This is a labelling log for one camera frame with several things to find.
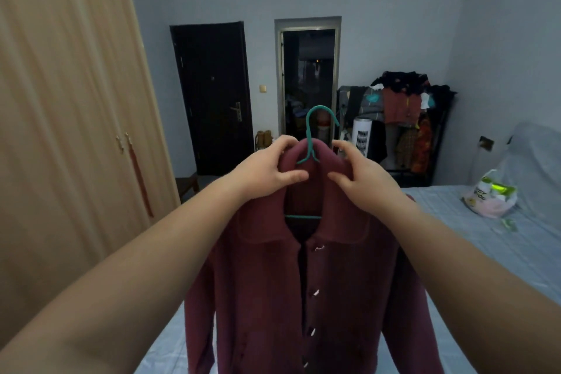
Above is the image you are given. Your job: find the person's right hand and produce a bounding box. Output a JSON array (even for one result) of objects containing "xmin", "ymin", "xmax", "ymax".
[{"xmin": 327, "ymin": 139, "xmax": 410, "ymax": 220}]

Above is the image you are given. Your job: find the person's left hand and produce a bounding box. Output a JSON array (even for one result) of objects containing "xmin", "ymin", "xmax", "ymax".
[{"xmin": 226, "ymin": 135, "xmax": 309, "ymax": 203}]

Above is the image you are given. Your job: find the maroon button-up jacket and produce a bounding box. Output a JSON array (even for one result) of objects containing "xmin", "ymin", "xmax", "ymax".
[{"xmin": 184, "ymin": 138, "xmax": 444, "ymax": 374}]

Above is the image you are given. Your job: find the person's right forearm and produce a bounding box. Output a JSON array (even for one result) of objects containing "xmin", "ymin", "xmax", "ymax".
[{"xmin": 377, "ymin": 198, "xmax": 561, "ymax": 374}]

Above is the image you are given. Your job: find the person's left forearm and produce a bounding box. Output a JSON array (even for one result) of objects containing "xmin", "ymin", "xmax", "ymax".
[{"xmin": 0, "ymin": 176, "xmax": 252, "ymax": 374}]

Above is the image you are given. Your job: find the teal clothes hanger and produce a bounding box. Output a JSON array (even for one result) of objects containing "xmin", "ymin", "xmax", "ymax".
[{"xmin": 284, "ymin": 105, "xmax": 341, "ymax": 220}]

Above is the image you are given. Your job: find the white tower fan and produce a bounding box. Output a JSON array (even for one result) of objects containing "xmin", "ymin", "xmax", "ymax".
[{"xmin": 352, "ymin": 118, "xmax": 373, "ymax": 158}]

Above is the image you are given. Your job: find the pile of hanging clothes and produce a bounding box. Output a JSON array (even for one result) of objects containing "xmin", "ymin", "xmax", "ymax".
[{"xmin": 338, "ymin": 71, "xmax": 457, "ymax": 175}]

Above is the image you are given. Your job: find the black clothes rack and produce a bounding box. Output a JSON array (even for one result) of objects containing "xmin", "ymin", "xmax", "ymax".
[{"xmin": 337, "ymin": 85, "xmax": 456, "ymax": 187}]

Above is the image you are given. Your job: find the metal-framed doorway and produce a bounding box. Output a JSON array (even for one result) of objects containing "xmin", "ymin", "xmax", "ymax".
[{"xmin": 274, "ymin": 16, "xmax": 342, "ymax": 142}]

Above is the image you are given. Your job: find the small wooden stool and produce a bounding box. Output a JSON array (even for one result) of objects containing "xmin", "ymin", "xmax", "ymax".
[{"xmin": 175, "ymin": 172, "xmax": 200, "ymax": 203}]

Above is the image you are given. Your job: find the dark entrance door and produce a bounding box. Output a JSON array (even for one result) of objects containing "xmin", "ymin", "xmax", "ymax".
[{"xmin": 169, "ymin": 21, "xmax": 255, "ymax": 177}]

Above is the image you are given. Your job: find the white plastic bag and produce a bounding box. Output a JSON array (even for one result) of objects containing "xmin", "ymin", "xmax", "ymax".
[{"xmin": 462, "ymin": 169, "xmax": 519, "ymax": 219}]

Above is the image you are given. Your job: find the bed with blue sheet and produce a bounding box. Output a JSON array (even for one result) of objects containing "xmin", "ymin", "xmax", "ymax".
[{"xmin": 134, "ymin": 122, "xmax": 561, "ymax": 374}]

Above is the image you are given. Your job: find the red tassel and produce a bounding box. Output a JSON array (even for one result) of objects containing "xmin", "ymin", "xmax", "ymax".
[{"xmin": 125, "ymin": 133, "xmax": 155, "ymax": 218}]

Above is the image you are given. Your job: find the grey covered headboard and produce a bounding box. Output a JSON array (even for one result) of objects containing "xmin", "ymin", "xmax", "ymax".
[{"xmin": 497, "ymin": 122, "xmax": 561, "ymax": 230}]

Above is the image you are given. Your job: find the light wooden wardrobe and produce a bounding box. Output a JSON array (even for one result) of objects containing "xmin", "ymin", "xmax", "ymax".
[{"xmin": 0, "ymin": 0, "xmax": 181, "ymax": 350}]

